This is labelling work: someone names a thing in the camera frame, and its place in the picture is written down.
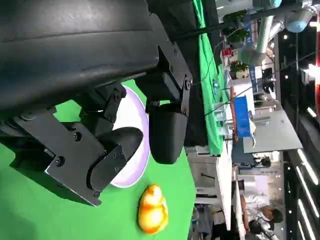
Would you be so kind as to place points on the green table cloth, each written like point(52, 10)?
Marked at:
point(75, 220)

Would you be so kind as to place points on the orange and white bread roll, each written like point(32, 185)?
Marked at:
point(152, 212)

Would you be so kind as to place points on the lilac plate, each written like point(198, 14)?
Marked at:
point(136, 110)

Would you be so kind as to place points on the black pole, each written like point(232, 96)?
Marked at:
point(225, 25)

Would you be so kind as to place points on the person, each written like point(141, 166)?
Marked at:
point(257, 205)

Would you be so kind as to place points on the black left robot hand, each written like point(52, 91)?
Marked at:
point(75, 50)

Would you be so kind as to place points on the white table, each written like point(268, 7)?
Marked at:
point(223, 180)

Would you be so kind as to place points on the potted green plant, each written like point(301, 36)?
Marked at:
point(239, 69)
point(236, 27)

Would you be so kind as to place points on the green hanging cloth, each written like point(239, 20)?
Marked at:
point(212, 82)

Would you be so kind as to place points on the grey board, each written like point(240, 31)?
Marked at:
point(275, 135)

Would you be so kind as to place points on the blue box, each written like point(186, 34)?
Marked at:
point(242, 117)

